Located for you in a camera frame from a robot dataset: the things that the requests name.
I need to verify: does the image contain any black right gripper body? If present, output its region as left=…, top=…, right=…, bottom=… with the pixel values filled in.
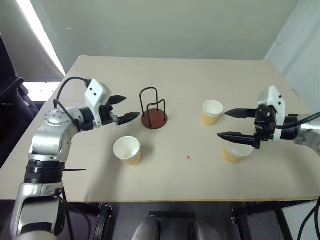
left=253, top=104, right=276, bottom=151

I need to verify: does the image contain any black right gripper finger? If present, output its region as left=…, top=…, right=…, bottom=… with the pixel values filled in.
left=224, top=107, right=258, bottom=120
left=216, top=131, right=256, bottom=147

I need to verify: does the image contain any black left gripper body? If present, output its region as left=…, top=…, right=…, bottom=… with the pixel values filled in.
left=99, top=102, right=120, bottom=126

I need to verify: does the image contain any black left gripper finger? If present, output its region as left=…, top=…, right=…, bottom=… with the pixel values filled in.
left=108, top=94, right=127, bottom=106
left=117, top=112, right=141, bottom=126

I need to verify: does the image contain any yellow paper cup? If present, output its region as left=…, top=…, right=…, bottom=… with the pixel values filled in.
left=221, top=141, right=254, bottom=165
left=112, top=135, right=142, bottom=167
left=200, top=99, right=224, bottom=127

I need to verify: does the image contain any black chair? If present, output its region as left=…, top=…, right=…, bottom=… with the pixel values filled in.
left=0, top=32, right=41, bottom=169

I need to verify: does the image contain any grey rounded shape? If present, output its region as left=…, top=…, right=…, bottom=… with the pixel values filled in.
left=191, top=220, right=219, bottom=240
left=131, top=215, right=161, bottom=240

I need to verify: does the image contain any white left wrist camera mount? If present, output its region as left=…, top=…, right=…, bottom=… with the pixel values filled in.
left=83, top=78, right=113, bottom=126

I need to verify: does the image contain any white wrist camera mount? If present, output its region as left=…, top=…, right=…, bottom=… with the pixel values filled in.
left=258, top=85, right=287, bottom=144
left=83, top=78, right=113, bottom=126

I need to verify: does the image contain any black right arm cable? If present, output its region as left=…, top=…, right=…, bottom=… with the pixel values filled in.
left=274, top=114, right=320, bottom=130

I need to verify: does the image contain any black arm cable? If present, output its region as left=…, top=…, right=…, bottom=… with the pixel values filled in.
left=53, top=76, right=91, bottom=132
left=274, top=114, right=320, bottom=130

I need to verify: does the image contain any brown wire cup holder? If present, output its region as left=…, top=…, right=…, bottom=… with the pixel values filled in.
left=139, top=86, right=169, bottom=130

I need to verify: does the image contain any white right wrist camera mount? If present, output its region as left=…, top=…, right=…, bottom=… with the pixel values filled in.
left=258, top=85, right=287, bottom=144

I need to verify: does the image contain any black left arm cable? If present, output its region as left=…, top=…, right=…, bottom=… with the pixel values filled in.
left=53, top=76, right=91, bottom=132

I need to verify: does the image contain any black metal table frame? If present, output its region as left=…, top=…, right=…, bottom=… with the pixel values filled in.
left=66, top=199, right=316, bottom=240

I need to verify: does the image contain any black hanging cable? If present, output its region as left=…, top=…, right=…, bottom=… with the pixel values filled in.
left=296, top=196, right=320, bottom=240

